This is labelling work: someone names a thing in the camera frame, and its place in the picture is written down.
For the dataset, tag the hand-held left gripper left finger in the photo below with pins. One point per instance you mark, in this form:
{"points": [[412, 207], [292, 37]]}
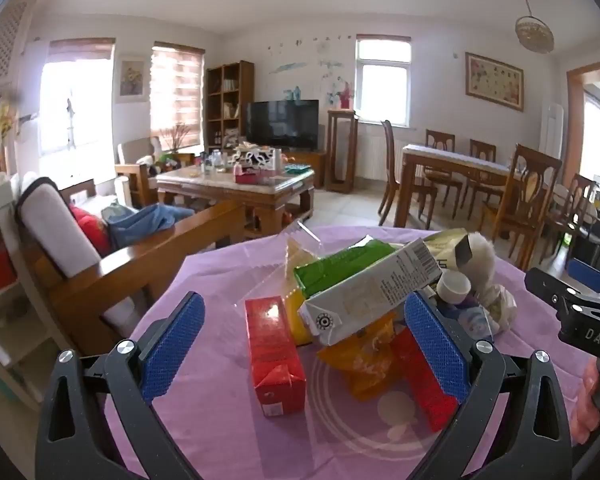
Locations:
{"points": [[172, 345]]}

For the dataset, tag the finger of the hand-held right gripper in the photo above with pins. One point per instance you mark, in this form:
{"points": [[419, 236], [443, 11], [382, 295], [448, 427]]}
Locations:
{"points": [[590, 276], [547, 285]]}

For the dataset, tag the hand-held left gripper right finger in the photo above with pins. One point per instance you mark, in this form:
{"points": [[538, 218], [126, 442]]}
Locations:
{"points": [[437, 350]]}

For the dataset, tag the person's right hand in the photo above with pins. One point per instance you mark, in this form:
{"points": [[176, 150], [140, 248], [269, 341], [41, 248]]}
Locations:
{"points": [[587, 410]]}

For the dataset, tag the red carton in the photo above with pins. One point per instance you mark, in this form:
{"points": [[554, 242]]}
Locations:
{"points": [[422, 395], [272, 350]]}

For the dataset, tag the purple tablecloth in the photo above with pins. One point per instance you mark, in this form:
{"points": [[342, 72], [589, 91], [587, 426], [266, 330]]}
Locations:
{"points": [[220, 350]]}

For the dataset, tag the orange wrapper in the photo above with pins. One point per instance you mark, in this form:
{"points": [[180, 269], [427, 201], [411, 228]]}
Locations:
{"points": [[365, 370]]}

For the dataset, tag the wooden sofa with white cushion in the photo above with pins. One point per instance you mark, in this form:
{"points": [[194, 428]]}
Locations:
{"points": [[145, 265]]}

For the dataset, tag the beige milk carton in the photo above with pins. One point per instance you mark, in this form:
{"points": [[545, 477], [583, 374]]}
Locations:
{"points": [[370, 290]]}

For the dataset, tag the yellow white bag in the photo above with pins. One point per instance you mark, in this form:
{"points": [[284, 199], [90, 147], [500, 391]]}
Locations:
{"points": [[445, 247]]}

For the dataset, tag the yellow packet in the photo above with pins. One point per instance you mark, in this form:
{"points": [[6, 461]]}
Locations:
{"points": [[295, 322]]}

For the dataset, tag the blue cloth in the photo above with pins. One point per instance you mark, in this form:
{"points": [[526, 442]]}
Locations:
{"points": [[145, 222]]}

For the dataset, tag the white standing air conditioner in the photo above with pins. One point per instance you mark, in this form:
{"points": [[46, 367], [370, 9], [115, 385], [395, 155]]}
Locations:
{"points": [[553, 145]]}

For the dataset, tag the red cushion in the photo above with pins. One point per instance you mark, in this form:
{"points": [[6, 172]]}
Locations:
{"points": [[92, 230]]}

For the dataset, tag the wooden dining table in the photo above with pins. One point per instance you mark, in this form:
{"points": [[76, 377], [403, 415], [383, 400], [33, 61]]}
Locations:
{"points": [[450, 162]]}

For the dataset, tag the wooden coffee table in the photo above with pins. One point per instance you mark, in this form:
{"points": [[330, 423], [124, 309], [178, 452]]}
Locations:
{"points": [[230, 195]]}

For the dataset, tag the pink box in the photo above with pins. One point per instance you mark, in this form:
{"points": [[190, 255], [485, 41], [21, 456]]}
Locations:
{"points": [[246, 177]]}

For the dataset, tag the beige armchair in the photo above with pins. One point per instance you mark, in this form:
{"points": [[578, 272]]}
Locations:
{"points": [[135, 160]]}

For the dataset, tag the white radiator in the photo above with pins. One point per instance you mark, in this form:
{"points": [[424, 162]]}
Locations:
{"points": [[375, 157]]}

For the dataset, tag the black white patterned box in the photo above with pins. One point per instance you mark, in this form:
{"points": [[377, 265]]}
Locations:
{"points": [[254, 156]]}

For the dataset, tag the large framed picture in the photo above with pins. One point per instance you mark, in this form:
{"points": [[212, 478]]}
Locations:
{"points": [[494, 81]]}

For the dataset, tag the green tray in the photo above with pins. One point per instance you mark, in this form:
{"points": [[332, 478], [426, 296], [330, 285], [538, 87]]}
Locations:
{"points": [[298, 168]]}

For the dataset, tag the tall wooden plant stand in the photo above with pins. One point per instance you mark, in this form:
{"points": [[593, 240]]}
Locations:
{"points": [[342, 150]]}

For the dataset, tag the wooden television stand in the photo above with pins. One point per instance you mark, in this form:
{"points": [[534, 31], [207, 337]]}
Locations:
{"points": [[310, 165]]}

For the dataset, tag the black television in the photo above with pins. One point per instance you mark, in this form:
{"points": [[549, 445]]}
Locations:
{"points": [[282, 124]]}

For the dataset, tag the wooden bookshelf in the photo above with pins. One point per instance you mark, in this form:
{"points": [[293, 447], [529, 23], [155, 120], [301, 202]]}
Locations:
{"points": [[230, 105]]}

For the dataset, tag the window with striped blind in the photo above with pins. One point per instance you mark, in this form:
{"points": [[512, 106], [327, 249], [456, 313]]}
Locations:
{"points": [[176, 95]]}

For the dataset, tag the pendant ceiling lamp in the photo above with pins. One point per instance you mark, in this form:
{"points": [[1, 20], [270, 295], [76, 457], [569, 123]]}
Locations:
{"points": [[534, 30]]}

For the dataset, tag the large bright window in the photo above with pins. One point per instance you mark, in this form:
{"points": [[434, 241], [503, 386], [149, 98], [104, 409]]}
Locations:
{"points": [[75, 105]]}

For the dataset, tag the small framed flower picture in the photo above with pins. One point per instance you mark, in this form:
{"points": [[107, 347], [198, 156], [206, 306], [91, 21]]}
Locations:
{"points": [[131, 79]]}

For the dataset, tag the red flower vase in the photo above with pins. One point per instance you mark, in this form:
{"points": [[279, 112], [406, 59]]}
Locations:
{"points": [[345, 95]]}

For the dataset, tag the wooden door frame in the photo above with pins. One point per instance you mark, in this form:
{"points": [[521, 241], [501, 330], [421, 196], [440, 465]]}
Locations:
{"points": [[572, 120]]}

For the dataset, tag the window with white frame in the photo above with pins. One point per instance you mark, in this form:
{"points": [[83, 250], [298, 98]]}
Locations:
{"points": [[383, 80]]}

